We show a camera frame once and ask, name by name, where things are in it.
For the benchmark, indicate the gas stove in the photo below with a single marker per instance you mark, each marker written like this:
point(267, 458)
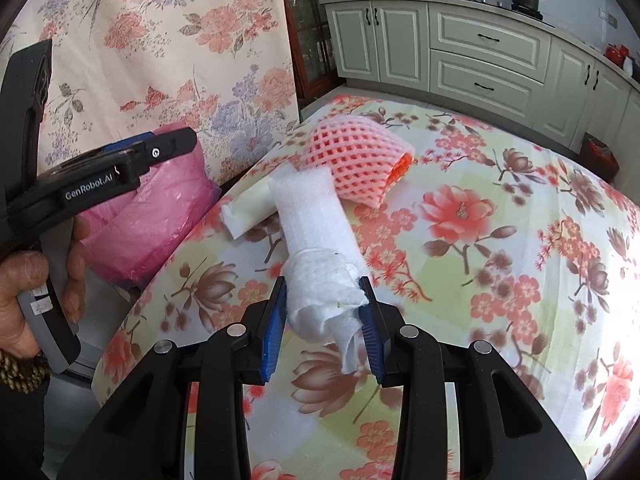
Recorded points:
point(535, 15)

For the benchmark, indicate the dark floor trash bin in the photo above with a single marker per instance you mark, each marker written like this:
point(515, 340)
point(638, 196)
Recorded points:
point(597, 157)

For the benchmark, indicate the pink trash bag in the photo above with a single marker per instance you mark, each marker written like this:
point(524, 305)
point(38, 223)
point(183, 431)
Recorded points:
point(133, 235)

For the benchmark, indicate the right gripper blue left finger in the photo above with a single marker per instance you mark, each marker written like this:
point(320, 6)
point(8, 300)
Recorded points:
point(271, 329)

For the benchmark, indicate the white paper towel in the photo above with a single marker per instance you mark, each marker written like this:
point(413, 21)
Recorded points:
point(323, 297)

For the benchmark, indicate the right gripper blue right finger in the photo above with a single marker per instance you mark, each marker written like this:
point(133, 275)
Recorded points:
point(372, 331)

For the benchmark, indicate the pink foam fruit net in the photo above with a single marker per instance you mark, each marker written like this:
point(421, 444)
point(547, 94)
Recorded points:
point(366, 159)

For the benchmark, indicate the white kitchen cabinets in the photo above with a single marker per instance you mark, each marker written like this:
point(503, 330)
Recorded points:
point(496, 63)

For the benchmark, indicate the red framed glass door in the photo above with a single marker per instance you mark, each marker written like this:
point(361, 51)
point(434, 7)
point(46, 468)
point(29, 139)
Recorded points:
point(312, 54)

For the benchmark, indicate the person's left hand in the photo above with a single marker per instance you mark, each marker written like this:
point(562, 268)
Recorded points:
point(25, 271)

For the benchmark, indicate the red kettle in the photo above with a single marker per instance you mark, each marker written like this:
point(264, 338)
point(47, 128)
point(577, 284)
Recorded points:
point(618, 55)

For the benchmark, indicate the floral fabric cover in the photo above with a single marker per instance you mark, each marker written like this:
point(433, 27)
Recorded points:
point(123, 67)

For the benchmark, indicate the white foam sheet roll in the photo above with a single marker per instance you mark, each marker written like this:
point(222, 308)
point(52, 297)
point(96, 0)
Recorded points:
point(312, 216)

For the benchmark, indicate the floral table cloth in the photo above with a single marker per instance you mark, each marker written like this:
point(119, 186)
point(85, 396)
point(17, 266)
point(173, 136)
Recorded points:
point(487, 236)

